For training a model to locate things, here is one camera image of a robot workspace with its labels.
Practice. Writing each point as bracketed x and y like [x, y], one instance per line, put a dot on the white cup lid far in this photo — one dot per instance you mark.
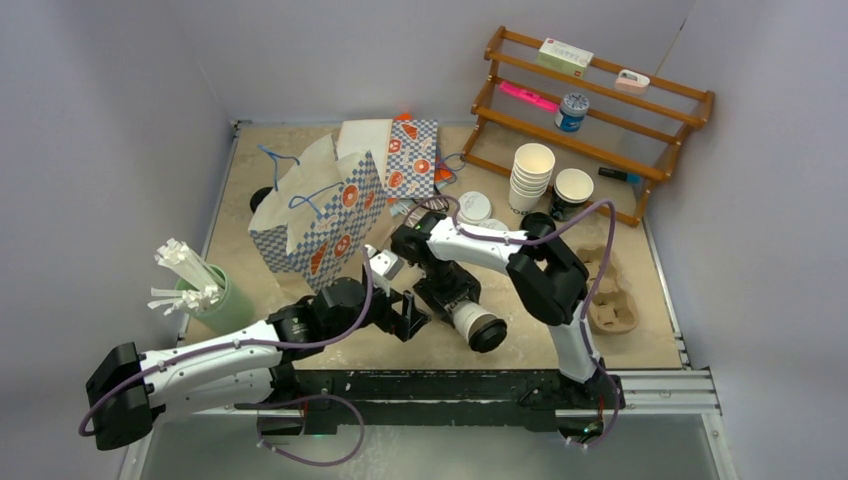
[474, 208]

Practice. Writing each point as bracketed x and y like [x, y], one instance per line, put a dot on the white cup lid near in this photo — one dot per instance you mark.
[493, 224]

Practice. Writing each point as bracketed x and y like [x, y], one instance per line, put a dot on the wooden shelf rack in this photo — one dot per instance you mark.
[594, 139]

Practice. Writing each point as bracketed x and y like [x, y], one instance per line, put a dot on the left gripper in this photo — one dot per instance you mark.
[408, 318]

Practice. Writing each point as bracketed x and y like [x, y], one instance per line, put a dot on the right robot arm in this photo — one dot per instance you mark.
[548, 277]

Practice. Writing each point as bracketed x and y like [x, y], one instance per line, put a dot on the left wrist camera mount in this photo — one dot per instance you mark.
[384, 265]

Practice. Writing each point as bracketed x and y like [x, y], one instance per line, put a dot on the stack of pulp carriers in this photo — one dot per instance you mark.
[613, 310]

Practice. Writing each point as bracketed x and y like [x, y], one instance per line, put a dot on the dark paper cup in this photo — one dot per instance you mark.
[571, 190]

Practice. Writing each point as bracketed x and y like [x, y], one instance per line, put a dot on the black blue marker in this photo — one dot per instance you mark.
[619, 175]

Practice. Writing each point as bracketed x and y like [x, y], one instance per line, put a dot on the stack of white paper cups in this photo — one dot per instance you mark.
[530, 176]

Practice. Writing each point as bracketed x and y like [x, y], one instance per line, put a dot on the white cup lid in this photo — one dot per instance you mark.
[474, 208]
[493, 224]

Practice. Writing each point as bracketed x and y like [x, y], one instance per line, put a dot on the wrapped white straws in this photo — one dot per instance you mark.
[205, 287]

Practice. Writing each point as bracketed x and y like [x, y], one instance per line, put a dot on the checkered paper bag blue handles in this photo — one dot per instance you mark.
[310, 227]

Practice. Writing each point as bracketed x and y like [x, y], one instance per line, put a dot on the white pink small device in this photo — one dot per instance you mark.
[632, 82]

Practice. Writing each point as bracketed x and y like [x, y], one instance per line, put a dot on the stack of black lids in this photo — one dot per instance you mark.
[258, 197]

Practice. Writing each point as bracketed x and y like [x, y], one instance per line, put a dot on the stack of flat paper bags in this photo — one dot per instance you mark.
[406, 156]

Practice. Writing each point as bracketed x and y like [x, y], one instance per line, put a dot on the black aluminium base frame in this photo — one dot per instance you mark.
[537, 400]

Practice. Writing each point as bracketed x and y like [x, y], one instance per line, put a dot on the white green box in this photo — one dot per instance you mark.
[564, 58]

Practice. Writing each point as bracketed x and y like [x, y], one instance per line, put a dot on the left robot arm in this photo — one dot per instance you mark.
[199, 364]

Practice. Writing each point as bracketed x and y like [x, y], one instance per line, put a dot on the blue white jar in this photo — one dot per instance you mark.
[572, 109]

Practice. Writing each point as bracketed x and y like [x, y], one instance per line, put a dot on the pink highlighter pen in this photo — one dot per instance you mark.
[528, 97]

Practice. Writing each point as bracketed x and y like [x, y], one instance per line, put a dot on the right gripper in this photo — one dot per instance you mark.
[467, 286]

